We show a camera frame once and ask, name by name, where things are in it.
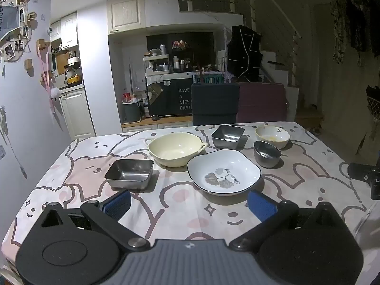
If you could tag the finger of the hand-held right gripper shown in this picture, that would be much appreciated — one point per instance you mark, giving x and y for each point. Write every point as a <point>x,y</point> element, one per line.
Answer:
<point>358,171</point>

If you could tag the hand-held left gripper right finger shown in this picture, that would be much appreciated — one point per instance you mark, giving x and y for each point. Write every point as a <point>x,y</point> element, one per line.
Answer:
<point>260,206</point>

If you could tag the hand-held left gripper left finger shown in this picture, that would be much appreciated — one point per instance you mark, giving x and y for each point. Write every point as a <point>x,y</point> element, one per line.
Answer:
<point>120,203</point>

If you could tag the square steel container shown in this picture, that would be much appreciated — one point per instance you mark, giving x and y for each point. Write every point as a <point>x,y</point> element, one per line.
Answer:
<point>129,173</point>
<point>227,136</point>

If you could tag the round steel bowl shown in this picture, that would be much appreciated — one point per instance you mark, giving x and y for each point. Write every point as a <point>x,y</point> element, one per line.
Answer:
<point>266,154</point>

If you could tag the white bowl with yellow rim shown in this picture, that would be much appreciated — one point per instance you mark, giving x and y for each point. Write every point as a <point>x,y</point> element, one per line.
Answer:
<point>272,138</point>

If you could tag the white leaf print plate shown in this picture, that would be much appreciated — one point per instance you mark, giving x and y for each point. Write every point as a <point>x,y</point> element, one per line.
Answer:
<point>222,169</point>

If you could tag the cartoon printed tablecloth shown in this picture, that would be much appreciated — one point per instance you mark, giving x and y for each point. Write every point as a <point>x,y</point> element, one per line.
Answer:
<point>89,160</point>

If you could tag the pair of shoes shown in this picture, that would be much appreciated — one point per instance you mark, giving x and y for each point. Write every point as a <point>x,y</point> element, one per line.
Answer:
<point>314,130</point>

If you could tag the net basket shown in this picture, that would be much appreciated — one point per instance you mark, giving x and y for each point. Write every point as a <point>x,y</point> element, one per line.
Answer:
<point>373,107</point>

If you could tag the cardboard box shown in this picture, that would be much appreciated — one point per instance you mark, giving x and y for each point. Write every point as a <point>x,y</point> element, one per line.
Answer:
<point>310,115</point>

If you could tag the wooden drawer platform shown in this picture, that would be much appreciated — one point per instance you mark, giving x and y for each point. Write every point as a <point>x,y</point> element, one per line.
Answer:
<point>166,123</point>

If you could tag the grey-green trash bin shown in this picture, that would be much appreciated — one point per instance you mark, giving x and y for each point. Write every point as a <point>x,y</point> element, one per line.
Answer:
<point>131,111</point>

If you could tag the white base cabinet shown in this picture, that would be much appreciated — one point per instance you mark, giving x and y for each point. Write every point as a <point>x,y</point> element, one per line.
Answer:
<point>77,114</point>

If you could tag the maroon chair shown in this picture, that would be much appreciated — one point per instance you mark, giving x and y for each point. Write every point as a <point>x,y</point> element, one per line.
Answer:
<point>261,102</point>

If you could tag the dark blue chair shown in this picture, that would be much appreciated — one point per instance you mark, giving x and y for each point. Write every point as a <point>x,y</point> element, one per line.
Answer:
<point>215,104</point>

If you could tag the black cabinet with white lettering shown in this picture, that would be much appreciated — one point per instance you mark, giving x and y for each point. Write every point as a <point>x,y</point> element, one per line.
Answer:
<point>170,98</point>

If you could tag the yellow pot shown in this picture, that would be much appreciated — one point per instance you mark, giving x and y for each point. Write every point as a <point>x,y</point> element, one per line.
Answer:
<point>73,79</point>

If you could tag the staircase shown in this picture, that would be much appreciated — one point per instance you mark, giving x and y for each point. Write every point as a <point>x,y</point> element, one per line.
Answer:
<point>279,62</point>

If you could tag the teal sign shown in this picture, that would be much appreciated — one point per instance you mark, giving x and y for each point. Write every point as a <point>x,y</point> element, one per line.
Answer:
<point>207,78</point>

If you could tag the white shelf rack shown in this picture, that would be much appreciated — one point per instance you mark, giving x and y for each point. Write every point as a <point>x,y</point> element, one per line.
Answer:
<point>157,65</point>

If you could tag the floral hanging garment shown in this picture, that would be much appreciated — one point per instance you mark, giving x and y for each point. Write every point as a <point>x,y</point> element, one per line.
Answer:
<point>338,29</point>

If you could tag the dark hanging garment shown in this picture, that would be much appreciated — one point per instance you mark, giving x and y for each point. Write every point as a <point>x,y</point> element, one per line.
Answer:
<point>359,23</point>

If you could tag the pink ribbon decoration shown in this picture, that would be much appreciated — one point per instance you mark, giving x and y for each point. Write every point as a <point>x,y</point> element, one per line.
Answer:
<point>47,74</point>

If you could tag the black jacket with white trim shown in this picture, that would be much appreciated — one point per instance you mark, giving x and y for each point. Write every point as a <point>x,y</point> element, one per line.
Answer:
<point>245,53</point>

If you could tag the white upper cabinet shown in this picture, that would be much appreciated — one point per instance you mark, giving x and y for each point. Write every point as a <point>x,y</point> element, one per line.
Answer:
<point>126,12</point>

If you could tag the white kitchen wall cabinet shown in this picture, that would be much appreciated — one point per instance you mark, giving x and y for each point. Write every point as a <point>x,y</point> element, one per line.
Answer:
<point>66,31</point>

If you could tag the wall photo collage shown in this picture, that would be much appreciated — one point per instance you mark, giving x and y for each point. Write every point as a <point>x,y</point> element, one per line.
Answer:
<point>14,32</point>

